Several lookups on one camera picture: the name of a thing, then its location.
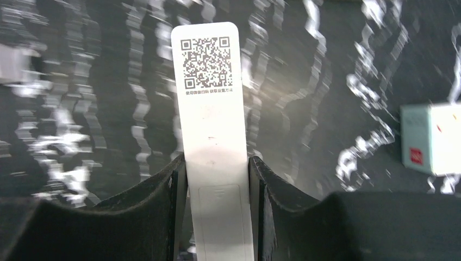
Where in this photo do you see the white box with red labels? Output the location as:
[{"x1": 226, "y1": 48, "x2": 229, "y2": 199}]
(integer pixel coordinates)
[{"x1": 400, "y1": 103, "x2": 460, "y2": 177}]

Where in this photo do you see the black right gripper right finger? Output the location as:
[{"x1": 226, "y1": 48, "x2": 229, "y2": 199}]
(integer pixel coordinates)
[{"x1": 248, "y1": 157, "x2": 460, "y2": 260}]

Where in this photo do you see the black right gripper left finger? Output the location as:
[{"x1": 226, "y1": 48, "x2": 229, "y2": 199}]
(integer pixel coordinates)
[{"x1": 1, "y1": 155, "x2": 187, "y2": 260}]

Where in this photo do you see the white remote control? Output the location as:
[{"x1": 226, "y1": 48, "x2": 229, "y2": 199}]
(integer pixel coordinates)
[{"x1": 171, "y1": 22, "x2": 254, "y2": 261}]

